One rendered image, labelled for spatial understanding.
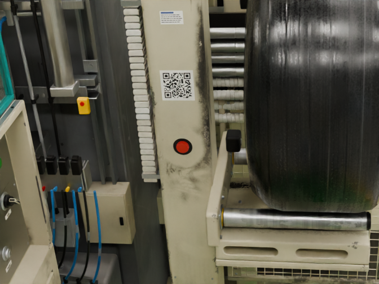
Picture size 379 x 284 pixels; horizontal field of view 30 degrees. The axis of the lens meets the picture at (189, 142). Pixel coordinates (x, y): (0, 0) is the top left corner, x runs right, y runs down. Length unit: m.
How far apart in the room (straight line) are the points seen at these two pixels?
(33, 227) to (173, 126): 0.40
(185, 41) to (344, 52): 0.37
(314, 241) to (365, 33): 0.54
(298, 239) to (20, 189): 0.64
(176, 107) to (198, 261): 0.45
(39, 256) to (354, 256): 0.72
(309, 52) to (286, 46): 0.05
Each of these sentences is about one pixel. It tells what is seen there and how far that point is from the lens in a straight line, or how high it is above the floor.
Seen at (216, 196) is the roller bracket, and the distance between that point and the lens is 1.68.
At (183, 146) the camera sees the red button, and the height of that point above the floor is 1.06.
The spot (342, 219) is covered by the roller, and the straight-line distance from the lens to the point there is 1.66.
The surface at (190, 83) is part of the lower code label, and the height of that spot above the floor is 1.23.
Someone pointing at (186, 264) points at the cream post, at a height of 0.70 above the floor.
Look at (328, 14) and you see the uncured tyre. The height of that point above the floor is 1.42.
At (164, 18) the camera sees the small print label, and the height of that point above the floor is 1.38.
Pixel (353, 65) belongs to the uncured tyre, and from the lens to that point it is 1.36.
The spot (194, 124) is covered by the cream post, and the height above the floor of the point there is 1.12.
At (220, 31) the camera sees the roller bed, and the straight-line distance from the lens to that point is 1.97.
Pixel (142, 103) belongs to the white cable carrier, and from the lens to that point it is 1.64.
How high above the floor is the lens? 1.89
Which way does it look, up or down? 30 degrees down
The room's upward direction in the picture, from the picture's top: 5 degrees counter-clockwise
